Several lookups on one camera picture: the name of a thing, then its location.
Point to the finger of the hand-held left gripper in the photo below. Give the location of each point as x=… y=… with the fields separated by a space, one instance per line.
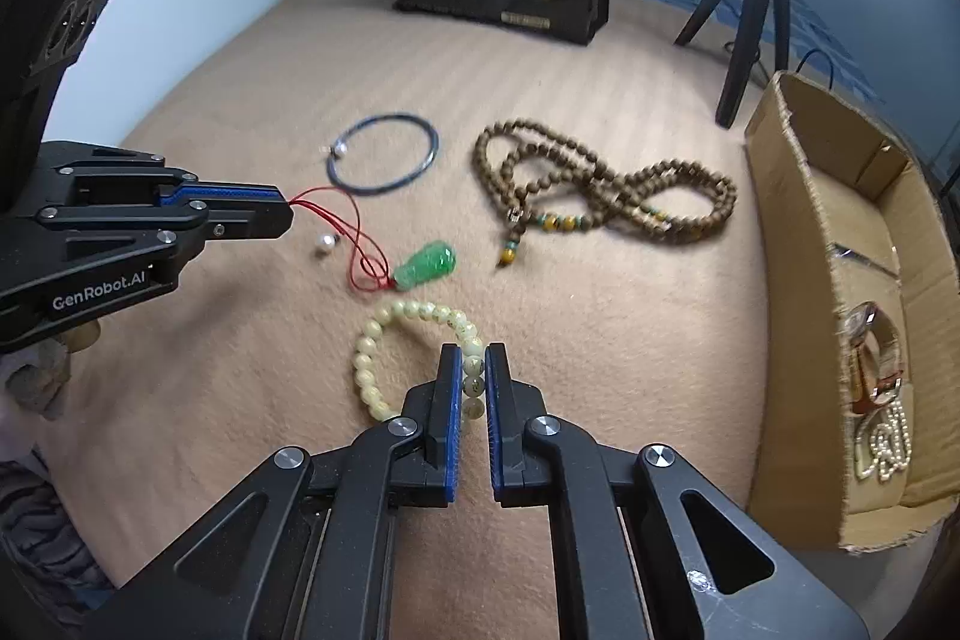
x=240 y=224
x=225 y=192

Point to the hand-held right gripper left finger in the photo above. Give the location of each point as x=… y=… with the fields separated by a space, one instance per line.
x=450 y=415

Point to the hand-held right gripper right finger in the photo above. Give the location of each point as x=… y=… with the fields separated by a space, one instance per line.
x=495 y=415

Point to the small white pearl bead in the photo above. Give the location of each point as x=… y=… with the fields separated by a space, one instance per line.
x=324 y=245

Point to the dark thin bangle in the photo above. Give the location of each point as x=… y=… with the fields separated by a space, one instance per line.
x=433 y=149

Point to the cardboard box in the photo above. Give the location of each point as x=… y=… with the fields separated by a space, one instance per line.
x=795 y=385

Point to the person's left hand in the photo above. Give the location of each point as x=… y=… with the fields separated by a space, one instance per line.
x=45 y=377

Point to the dark grey cloth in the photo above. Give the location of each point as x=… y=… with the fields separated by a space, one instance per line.
x=37 y=535

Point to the black tripod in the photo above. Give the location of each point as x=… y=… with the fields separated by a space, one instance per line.
x=739 y=55

